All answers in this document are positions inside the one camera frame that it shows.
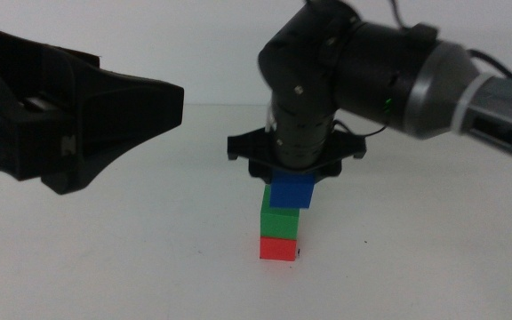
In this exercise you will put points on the white zip tie band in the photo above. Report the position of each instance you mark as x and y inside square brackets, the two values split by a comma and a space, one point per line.
[471, 104]

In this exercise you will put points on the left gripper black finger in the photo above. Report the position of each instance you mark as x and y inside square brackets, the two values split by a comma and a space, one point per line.
[122, 115]

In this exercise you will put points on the blue cube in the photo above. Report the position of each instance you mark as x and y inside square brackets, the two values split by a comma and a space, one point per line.
[291, 191]

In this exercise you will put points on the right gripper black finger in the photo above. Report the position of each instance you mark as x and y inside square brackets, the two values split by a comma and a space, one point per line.
[260, 174]
[328, 171]

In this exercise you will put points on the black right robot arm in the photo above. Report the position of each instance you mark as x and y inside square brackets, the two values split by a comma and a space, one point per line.
[371, 66]

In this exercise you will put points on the green cube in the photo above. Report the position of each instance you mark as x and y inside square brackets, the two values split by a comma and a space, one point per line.
[279, 224]

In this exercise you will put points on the red cube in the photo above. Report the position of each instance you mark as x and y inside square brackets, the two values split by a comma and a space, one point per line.
[277, 250]

